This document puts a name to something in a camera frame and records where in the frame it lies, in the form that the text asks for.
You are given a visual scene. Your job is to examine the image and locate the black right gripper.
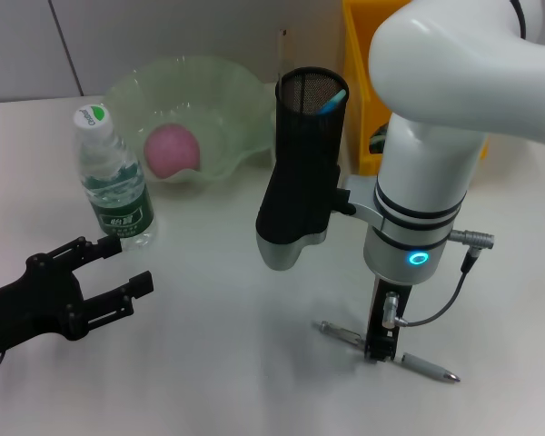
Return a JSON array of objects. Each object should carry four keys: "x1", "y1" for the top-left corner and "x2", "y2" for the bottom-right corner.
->
[{"x1": 362, "y1": 275, "x2": 413, "y2": 365}]

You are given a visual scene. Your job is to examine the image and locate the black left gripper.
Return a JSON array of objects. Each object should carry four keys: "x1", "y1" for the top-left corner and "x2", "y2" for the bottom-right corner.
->
[{"x1": 0, "y1": 235, "x2": 155, "y2": 363}]

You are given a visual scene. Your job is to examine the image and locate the grey white ballpoint pen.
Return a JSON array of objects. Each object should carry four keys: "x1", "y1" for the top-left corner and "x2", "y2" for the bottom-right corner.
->
[{"x1": 316, "y1": 320, "x2": 462, "y2": 385}]

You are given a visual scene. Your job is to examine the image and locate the clear green-label water bottle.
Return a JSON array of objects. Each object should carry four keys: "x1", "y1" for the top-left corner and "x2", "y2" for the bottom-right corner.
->
[{"x1": 71, "y1": 104, "x2": 158, "y2": 250}]

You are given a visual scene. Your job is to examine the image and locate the pink peach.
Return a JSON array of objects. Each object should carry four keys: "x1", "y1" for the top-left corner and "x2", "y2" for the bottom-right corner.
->
[{"x1": 144, "y1": 122, "x2": 201, "y2": 180}]

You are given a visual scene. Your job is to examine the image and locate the green plastic wrapper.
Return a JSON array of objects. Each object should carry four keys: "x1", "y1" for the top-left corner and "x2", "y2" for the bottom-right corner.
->
[{"x1": 367, "y1": 121, "x2": 391, "y2": 155}]

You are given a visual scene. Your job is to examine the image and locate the blue capped scissors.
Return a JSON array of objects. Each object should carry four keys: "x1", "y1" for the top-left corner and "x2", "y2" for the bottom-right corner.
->
[{"x1": 317, "y1": 88, "x2": 349, "y2": 114}]

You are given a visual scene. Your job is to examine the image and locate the clear plastic ruler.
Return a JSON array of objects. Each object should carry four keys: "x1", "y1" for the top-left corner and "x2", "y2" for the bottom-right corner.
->
[{"x1": 276, "y1": 27, "x2": 289, "y2": 85}]

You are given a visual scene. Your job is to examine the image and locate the translucent green wavy fruit plate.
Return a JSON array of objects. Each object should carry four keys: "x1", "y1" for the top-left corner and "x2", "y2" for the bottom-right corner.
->
[{"x1": 104, "y1": 54, "x2": 276, "y2": 185}]

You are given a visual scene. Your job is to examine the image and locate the black mesh pen holder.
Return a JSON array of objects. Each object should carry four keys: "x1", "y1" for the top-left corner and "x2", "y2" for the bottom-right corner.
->
[{"x1": 274, "y1": 66, "x2": 350, "y2": 169}]

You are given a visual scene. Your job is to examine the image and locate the yellow plastic bin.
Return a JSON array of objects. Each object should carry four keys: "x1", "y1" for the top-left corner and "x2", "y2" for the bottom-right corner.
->
[{"x1": 342, "y1": 0, "x2": 491, "y2": 177}]

